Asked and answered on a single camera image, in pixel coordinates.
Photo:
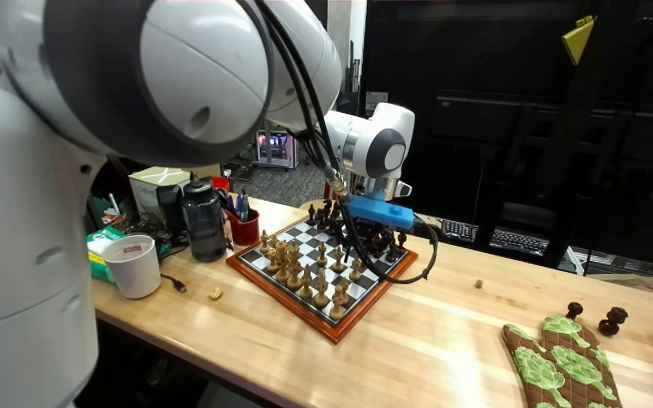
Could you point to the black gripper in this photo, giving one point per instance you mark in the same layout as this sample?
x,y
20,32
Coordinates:
x,y
353,230

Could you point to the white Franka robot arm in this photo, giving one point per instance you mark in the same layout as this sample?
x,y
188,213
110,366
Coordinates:
x,y
22,228

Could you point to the tan wooden chess piece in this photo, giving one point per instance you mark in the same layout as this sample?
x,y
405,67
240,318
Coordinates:
x,y
319,295
306,290
290,252
357,271
338,307
319,258
274,255
338,262
293,280
340,289
281,273
263,243

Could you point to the dark chess piece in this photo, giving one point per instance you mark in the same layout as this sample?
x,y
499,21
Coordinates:
x,y
400,241
310,213
391,251
607,327
617,316

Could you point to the wooden framed chessboard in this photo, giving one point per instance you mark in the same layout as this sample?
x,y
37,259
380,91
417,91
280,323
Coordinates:
x,y
364,287

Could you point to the red pen cup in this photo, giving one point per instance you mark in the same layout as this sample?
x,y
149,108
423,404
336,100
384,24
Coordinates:
x,y
245,230

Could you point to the purple lit device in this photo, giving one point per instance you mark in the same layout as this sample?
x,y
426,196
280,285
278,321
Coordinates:
x,y
274,149

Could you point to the pens bunch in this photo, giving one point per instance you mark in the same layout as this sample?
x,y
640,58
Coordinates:
x,y
236,203

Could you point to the black water bottle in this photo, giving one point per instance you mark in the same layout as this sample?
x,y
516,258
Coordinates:
x,y
204,222

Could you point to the black keyboard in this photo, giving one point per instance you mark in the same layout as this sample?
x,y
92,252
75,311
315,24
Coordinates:
x,y
509,241

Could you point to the small cork piece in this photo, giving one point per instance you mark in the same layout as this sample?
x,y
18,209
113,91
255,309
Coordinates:
x,y
216,294

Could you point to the black mug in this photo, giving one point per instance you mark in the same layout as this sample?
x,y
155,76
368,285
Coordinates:
x,y
169,211

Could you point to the white cardboard box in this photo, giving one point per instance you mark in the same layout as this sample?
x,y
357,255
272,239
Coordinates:
x,y
152,190

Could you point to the white paper cup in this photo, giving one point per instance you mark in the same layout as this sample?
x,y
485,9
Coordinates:
x,y
134,268

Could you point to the dark chess pawn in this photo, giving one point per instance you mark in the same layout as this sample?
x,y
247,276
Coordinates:
x,y
575,309

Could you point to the green brown oven mitt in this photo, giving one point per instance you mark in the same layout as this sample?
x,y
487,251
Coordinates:
x,y
561,364

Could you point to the green snack packet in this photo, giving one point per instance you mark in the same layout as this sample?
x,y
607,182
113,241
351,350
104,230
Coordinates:
x,y
101,252

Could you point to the yellow triangle bracket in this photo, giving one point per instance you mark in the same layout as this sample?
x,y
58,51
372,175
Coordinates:
x,y
578,42

